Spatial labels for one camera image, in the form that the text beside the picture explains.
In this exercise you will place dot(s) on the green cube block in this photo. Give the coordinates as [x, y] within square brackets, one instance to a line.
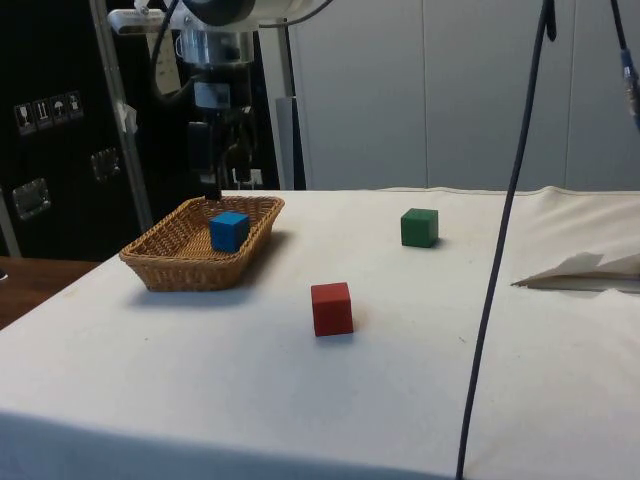
[417, 229]

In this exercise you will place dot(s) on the wicker basket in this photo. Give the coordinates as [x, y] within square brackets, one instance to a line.
[170, 260]

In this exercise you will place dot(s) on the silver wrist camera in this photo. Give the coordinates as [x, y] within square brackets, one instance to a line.
[135, 20]

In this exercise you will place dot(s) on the red cube block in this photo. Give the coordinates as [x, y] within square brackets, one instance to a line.
[331, 312]

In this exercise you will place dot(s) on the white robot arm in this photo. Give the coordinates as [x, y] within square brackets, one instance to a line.
[270, 7]

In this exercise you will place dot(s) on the grey metal stand pole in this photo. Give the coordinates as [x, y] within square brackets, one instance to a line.
[116, 85]

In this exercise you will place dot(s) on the blue cube block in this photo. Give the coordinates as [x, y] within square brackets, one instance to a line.
[226, 232]

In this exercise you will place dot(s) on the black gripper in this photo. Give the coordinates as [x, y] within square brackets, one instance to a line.
[212, 75]

